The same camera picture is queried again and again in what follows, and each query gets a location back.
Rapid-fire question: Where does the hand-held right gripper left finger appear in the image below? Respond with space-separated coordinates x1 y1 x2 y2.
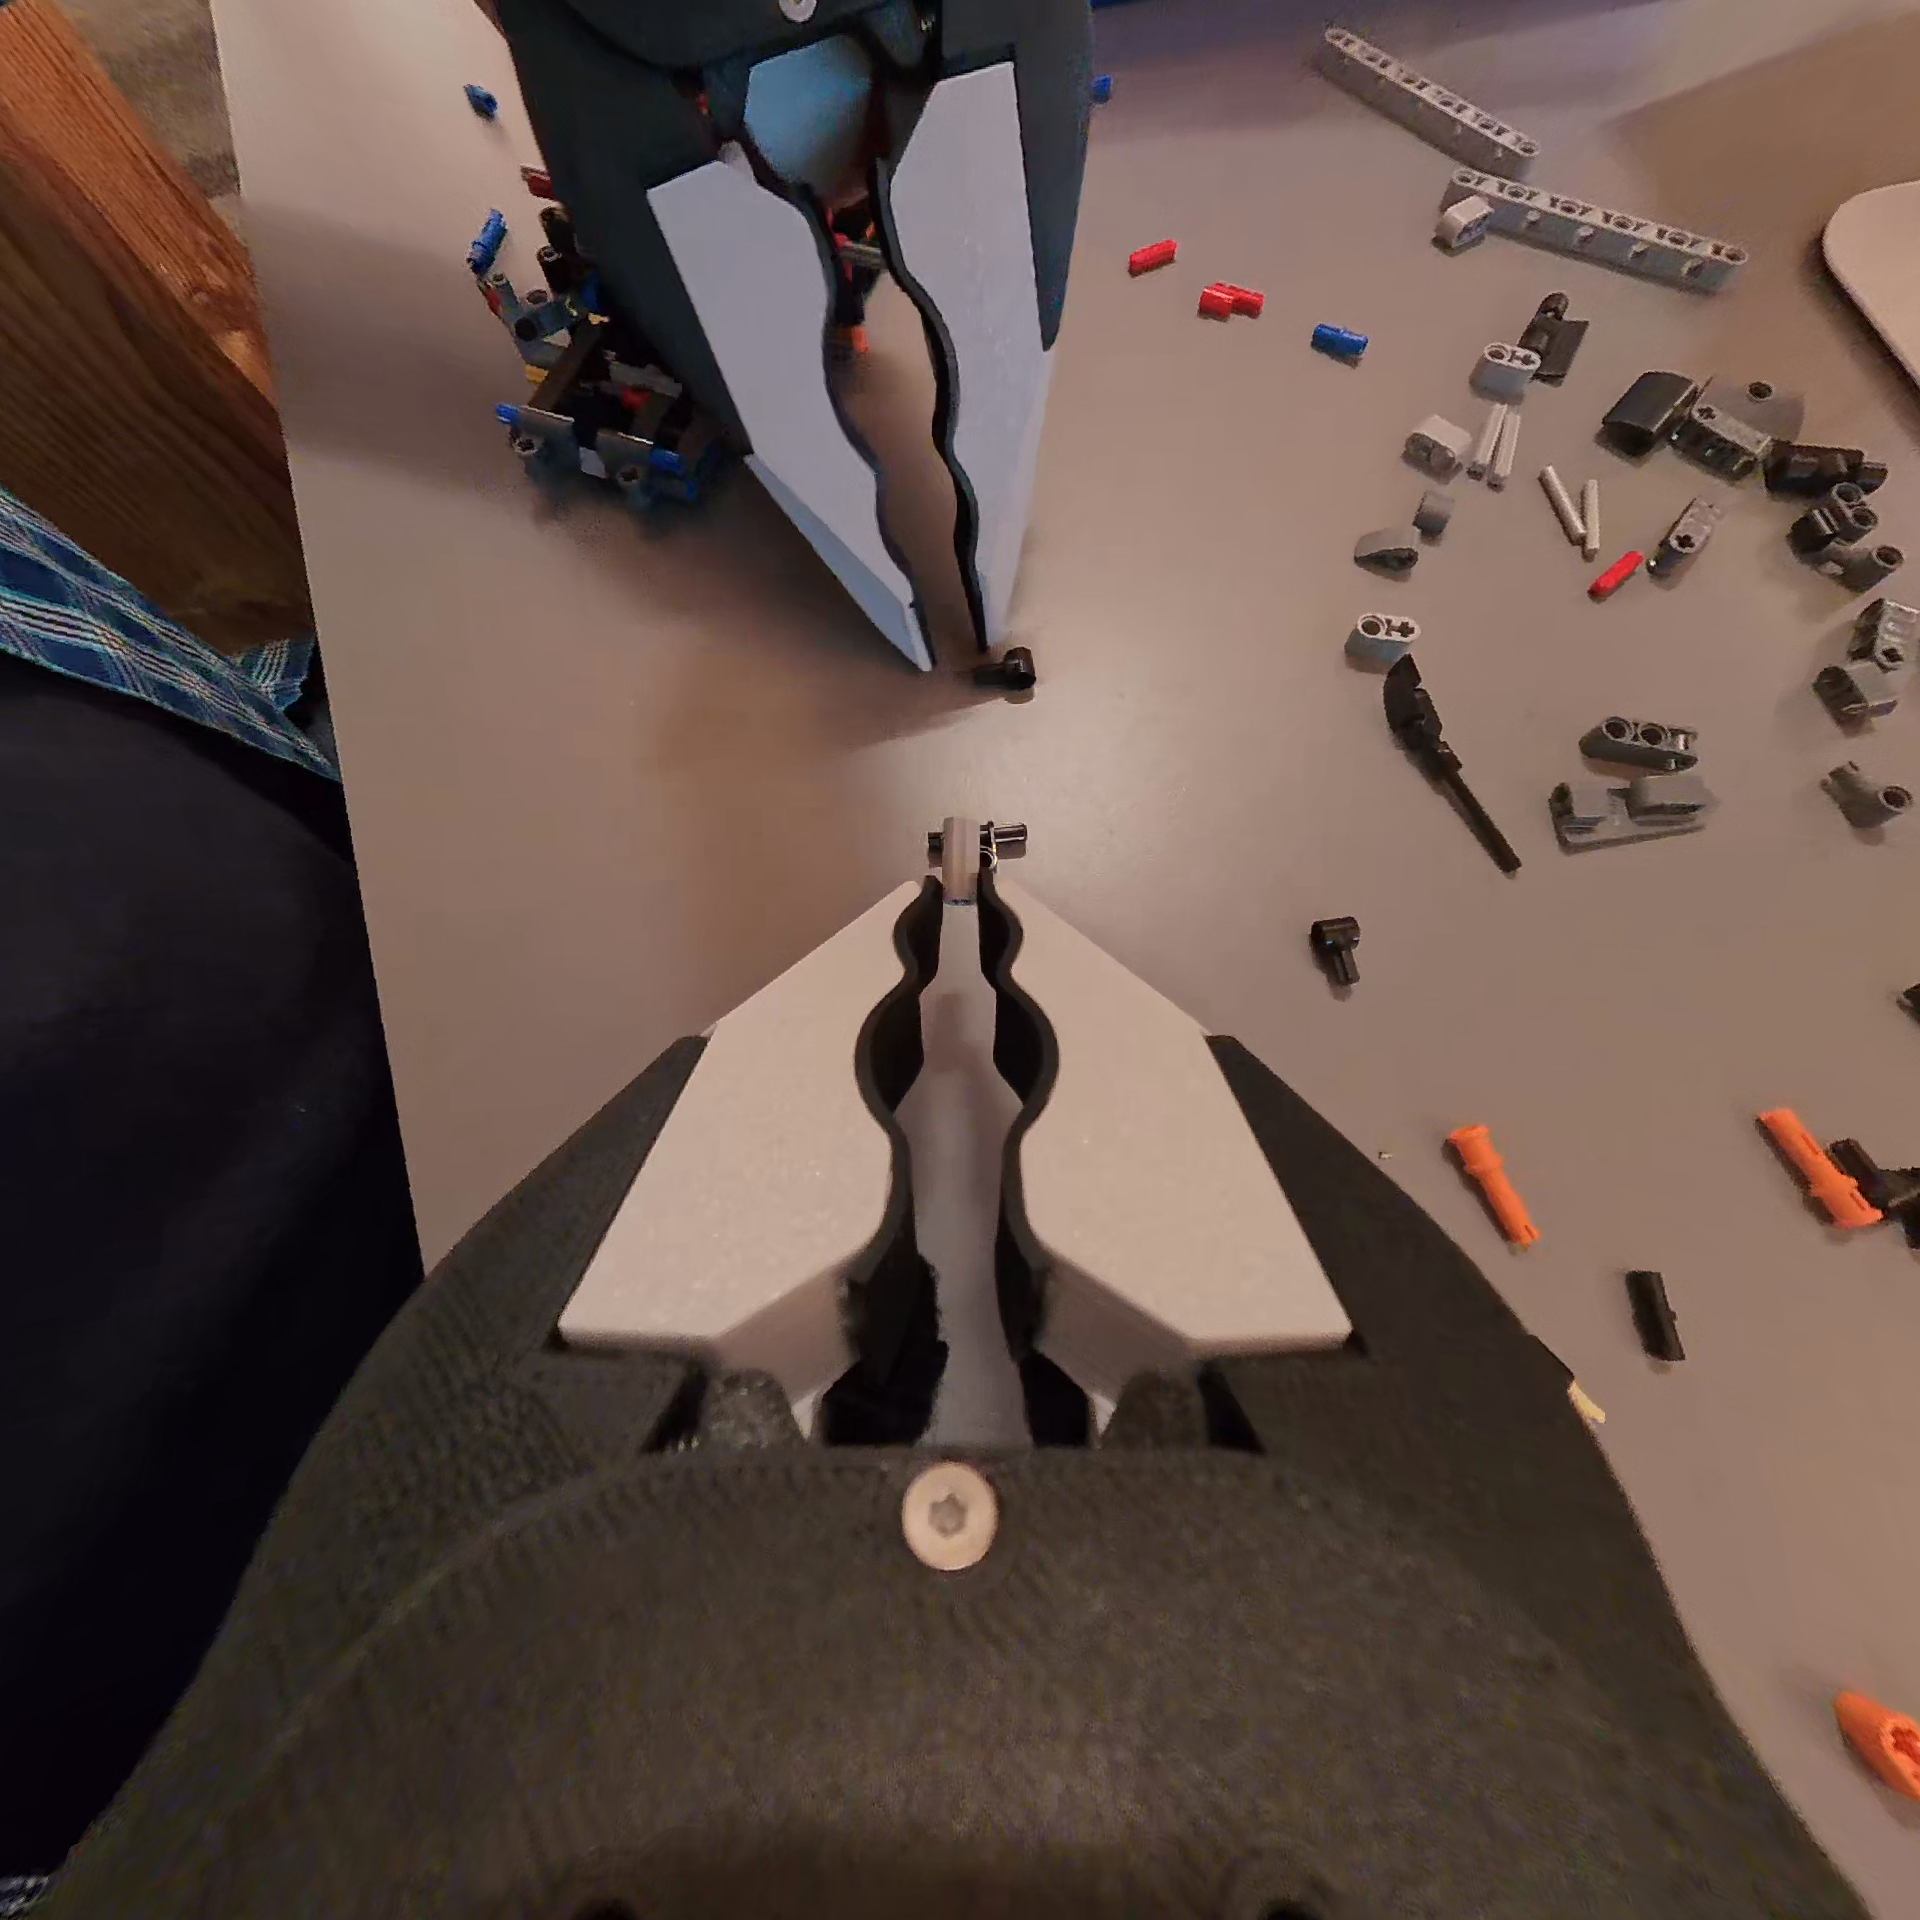
558 880 946 1445

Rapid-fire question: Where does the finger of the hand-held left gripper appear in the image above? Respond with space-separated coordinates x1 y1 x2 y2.
873 60 1055 655
647 145 940 674

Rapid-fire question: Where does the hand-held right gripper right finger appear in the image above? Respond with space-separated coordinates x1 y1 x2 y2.
975 873 1361 1445

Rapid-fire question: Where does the partly built lego model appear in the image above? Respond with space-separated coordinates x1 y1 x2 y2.
468 162 886 511

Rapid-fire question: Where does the orange lego pin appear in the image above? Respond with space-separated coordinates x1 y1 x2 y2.
1755 1104 1885 1231
1442 1122 1545 1248

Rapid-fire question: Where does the grey long lego beam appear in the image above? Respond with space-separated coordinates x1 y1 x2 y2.
1445 166 1751 293
1318 26 1543 160

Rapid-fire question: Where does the black long lego piece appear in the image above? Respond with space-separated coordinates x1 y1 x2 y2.
1380 653 1526 876

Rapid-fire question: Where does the dark grey angled lego piece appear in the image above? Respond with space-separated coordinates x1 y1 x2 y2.
1547 770 1716 855

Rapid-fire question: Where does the black curved lego panel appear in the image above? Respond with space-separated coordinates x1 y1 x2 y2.
1599 369 1708 462

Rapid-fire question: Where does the dark grey lego block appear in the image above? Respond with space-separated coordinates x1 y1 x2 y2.
1671 376 1810 481
1810 599 1920 730

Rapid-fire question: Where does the orange pointed lego piece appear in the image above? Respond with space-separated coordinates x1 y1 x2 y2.
1830 1688 1920 1804

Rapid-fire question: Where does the wooden furniture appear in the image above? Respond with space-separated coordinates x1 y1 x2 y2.
0 0 313 649

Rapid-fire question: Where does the blue plaid shirt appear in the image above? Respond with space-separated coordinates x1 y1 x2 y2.
0 487 340 782

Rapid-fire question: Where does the white plate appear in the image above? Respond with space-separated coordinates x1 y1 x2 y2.
1822 180 1920 380

